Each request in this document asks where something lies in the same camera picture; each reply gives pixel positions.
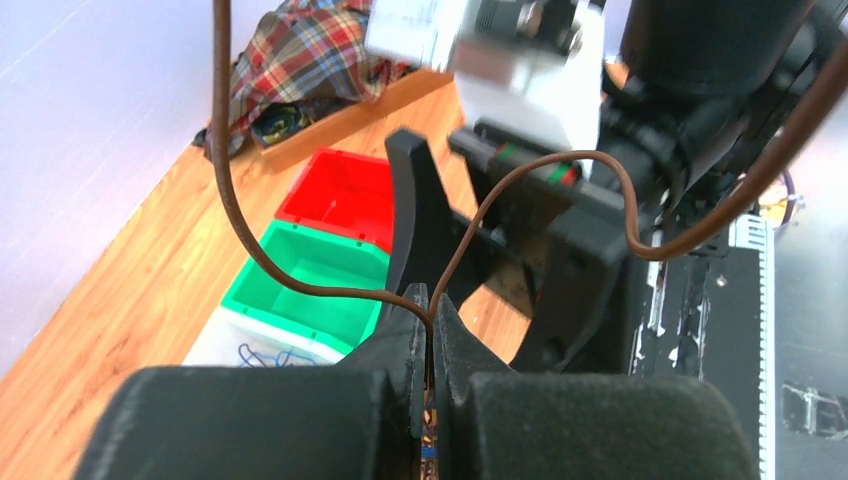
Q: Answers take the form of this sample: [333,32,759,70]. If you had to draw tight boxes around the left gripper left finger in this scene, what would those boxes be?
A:
[336,305,426,479]

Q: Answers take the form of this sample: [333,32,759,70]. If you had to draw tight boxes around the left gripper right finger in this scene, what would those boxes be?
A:
[433,295,511,479]

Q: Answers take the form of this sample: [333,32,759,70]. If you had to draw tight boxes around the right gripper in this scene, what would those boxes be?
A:
[385,128,657,374]

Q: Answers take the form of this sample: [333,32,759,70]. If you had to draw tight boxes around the brown wire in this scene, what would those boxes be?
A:
[210,0,848,333]

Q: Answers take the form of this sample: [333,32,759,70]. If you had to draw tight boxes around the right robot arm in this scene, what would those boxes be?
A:
[366,1,847,376]

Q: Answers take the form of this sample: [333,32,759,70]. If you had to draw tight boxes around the green plastic bin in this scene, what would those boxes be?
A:
[219,219,392,356]

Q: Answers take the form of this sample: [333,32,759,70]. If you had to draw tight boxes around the red plastic bin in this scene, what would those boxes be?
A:
[274,148,394,253]

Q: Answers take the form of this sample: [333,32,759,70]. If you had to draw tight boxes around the wooden tray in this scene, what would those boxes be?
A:
[253,70,453,172]

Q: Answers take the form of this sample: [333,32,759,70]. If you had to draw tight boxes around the white plastic bin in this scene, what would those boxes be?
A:
[183,307,343,368]

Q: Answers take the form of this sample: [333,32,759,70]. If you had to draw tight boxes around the plaid shirt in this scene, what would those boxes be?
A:
[229,0,412,155]

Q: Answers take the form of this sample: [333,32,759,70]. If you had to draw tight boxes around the sorted wires in bin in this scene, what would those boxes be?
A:
[237,343,319,368]

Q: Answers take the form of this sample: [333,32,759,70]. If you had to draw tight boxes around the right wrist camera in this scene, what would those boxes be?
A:
[365,0,605,151]

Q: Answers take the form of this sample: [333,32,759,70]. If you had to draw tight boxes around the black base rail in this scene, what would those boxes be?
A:
[630,215,847,479]

